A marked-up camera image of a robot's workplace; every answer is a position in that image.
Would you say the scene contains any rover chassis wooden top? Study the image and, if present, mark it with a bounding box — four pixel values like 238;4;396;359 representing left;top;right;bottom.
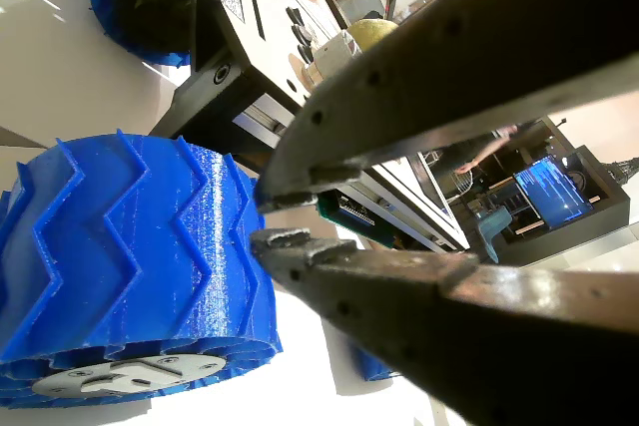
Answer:
149;0;473;253

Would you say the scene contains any chrome wire chair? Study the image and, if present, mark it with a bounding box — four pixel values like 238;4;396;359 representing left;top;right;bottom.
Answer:
448;169;474;198

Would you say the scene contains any red emergency stop button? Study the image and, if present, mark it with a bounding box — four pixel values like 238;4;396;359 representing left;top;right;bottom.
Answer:
303;30;361;94

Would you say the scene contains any blue chair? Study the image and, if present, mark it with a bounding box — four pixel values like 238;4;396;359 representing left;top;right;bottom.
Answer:
475;206;515;263

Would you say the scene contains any Eiffel tower model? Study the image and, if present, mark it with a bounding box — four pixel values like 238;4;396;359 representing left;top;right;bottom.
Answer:
601;156;639;186

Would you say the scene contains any background person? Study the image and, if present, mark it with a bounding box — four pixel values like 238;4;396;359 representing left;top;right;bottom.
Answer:
433;121;540;183

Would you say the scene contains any computer monitor blue screen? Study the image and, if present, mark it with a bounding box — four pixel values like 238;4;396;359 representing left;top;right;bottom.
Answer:
513;155;596;231

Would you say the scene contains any black monitor cabinet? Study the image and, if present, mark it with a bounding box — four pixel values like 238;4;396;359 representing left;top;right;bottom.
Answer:
491;115;631;267

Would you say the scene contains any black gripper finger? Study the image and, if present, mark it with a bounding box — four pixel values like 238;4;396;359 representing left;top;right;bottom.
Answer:
248;226;639;426
254;0;639;215

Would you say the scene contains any yellow lemon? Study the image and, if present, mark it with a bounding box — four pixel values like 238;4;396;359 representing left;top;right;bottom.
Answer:
346;18;400;53

